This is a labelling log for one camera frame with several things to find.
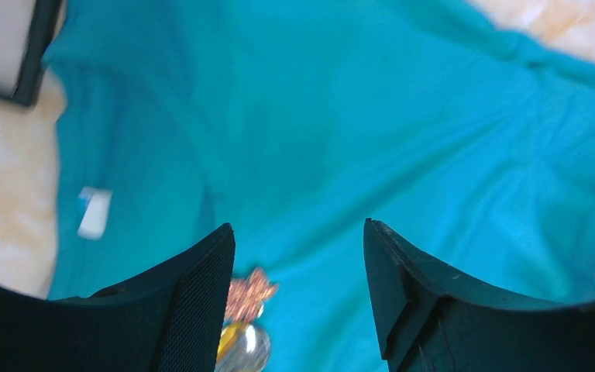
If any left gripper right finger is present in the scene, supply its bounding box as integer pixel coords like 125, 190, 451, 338
363, 219, 595, 372

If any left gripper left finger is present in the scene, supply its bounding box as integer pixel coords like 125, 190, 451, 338
0, 224, 235, 372

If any round grey yellow brooch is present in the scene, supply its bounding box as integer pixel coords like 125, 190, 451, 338
215, 322, 272, 372

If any pink gem brooch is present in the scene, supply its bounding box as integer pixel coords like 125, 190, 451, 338
224, 267, 278, 323

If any teal t-shirt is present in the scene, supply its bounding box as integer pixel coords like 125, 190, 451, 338
45, 1, 595, 371

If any black box with grey brooch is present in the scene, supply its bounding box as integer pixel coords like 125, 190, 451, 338
0, 0, 64, 108

